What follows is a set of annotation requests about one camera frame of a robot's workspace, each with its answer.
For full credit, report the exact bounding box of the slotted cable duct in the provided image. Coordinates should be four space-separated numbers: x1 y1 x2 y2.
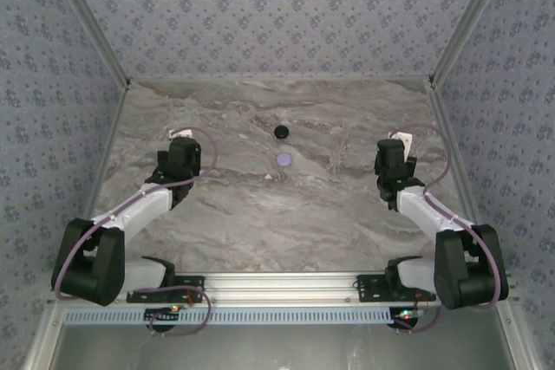
64 306 434 327

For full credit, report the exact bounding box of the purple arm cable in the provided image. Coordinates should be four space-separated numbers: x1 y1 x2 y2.
50 127 219 340
387 122 513 336

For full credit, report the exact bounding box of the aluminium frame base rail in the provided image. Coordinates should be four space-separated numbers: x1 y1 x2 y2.
47 271 520 307

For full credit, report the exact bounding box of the aluminium frame side rail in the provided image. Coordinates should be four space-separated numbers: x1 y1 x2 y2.
75 81 132 261
427 81 498 270

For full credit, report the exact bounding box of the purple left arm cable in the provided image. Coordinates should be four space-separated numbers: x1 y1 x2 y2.
50 127 219 340

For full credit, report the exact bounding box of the small control board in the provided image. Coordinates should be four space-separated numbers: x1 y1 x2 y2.
144 305 183 325
391 306 423 329

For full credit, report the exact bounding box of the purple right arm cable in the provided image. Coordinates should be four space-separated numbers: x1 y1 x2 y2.
387 122 513 336

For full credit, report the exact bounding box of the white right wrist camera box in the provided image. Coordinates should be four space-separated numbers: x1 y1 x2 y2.
389 132 414 164

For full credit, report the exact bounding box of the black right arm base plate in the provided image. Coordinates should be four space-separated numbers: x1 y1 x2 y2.
356 274 437 305

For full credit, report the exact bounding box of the aluminium frame post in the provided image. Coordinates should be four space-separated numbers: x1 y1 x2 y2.
45 0 133 88
428 0 519 85

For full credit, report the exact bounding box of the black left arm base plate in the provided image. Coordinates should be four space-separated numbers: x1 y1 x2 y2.
126 275 206 305

